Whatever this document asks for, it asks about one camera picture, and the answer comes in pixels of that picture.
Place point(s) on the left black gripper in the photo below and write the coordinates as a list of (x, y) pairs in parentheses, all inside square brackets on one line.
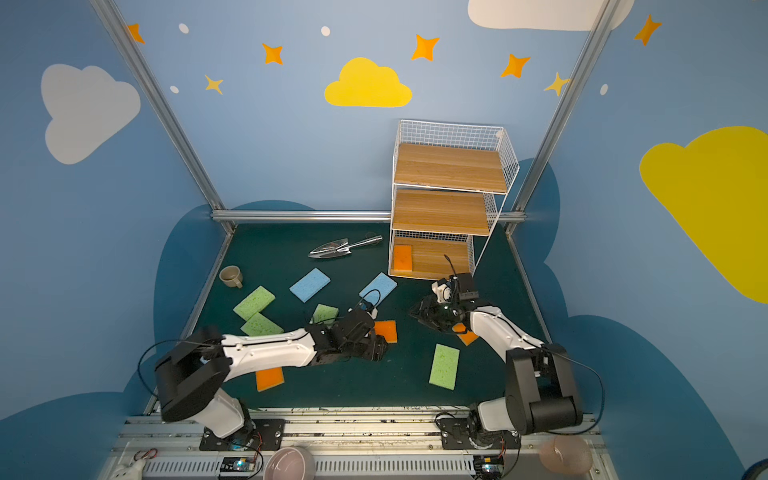
[(369, 343)]

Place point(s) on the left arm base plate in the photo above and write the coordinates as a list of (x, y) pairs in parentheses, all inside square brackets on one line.
[(258, 433)]

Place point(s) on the white power plug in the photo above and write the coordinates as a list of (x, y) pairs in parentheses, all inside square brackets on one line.
[(134, 471)]

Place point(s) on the blue sponge near shelf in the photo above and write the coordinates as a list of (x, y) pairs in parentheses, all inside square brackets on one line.
[(382, 282)]

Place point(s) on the white wire wooden shelf rack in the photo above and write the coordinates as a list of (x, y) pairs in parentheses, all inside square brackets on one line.
[(450, 183)]

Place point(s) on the green sponge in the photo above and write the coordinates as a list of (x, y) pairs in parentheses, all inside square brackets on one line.
[(254, 303), (324, 315), (444, 368), (260, 325)]

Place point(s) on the right green circuit board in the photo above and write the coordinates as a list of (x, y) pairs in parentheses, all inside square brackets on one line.
[(488, 467)]

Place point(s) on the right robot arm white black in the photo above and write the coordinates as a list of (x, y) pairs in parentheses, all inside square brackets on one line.
[(540, 393)]

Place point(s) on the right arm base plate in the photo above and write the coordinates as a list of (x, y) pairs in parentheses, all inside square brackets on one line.
[(463, 434)]

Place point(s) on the silver metal scoop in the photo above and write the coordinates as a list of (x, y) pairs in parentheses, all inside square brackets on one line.
[(341, 247)]

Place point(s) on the beige ceramic mug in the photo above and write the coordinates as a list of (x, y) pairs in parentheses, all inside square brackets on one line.
[(231, 276)]

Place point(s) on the pink plastic cup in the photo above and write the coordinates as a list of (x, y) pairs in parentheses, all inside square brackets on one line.
[(566, 455)]

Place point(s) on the left green circuit board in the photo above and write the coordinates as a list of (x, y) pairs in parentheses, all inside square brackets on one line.
[(237, 468)]

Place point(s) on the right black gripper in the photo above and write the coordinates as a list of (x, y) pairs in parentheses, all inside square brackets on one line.
[(432, 312)]

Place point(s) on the green circuit board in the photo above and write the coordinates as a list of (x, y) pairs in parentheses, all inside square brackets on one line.
[(488, 467), (237, 468)]

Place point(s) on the blue sponge left centre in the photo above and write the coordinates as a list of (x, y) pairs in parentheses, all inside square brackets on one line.
[(309, 285)]

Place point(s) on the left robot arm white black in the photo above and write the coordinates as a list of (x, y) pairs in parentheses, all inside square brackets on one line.
[(190, 377)]

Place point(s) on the pink bowl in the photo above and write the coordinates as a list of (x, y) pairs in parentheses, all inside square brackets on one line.
[(290, 463)]

